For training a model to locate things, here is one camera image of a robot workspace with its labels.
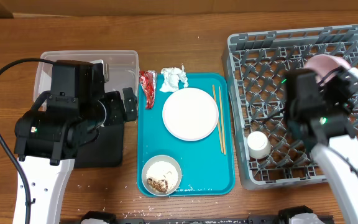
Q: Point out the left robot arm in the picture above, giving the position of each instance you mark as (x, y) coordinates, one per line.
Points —
(62, 132)

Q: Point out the grey bowl with rice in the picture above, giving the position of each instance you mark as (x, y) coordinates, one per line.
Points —
(160, 176)

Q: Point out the small pink bowl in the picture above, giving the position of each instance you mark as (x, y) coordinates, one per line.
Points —
(326, 66)

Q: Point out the crumpled white napkin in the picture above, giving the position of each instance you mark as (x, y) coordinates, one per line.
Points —
(172, 76)

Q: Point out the clear plastic bin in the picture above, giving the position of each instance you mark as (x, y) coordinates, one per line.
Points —
(123, 68)

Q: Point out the black plastic bin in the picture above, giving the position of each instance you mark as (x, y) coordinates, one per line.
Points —
(105, 151)

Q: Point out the white cup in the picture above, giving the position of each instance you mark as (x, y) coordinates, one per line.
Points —
(258, 145)

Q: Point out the large pink plate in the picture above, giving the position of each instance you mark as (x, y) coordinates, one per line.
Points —
(190, 114)

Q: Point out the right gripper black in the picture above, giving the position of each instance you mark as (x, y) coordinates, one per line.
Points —
(347, 101)

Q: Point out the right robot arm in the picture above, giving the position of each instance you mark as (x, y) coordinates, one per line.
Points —
(316, 112)

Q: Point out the grey dishwasher rack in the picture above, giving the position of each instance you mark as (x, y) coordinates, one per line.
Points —
(254, 65)

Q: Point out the teal plastic tray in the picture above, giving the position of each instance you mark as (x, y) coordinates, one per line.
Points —
(205, 169)

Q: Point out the red foil wrapper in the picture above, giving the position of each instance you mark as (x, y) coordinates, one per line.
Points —
(148, 81)

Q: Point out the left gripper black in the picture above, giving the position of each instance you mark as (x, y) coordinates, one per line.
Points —
(117, 113)

